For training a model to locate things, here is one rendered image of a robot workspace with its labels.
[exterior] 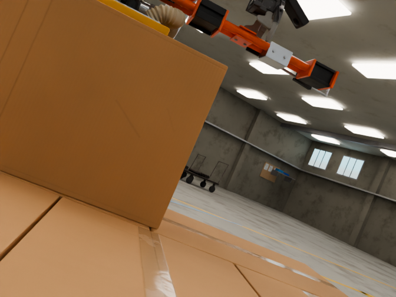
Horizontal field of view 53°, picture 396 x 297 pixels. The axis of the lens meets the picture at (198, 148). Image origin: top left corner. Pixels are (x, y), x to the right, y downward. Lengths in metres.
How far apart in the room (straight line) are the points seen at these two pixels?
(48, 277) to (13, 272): 0.04
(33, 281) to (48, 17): 0.58
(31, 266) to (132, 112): 0.46
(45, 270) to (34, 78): 0.48
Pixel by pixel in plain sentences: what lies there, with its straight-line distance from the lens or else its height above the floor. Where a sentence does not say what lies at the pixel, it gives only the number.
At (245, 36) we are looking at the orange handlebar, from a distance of 1.09.
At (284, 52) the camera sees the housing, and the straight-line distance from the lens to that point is 1.12.
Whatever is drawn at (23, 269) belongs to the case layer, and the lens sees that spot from 0.47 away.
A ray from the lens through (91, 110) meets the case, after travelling 0.86.
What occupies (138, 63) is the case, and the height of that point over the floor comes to 0.86.
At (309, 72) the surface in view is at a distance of 1.13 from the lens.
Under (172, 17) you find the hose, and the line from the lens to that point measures 0.96.
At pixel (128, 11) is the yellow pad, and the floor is 0.96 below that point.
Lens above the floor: 0.72
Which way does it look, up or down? 2 degrees up
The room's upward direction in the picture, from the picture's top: 23 degrees clockwise
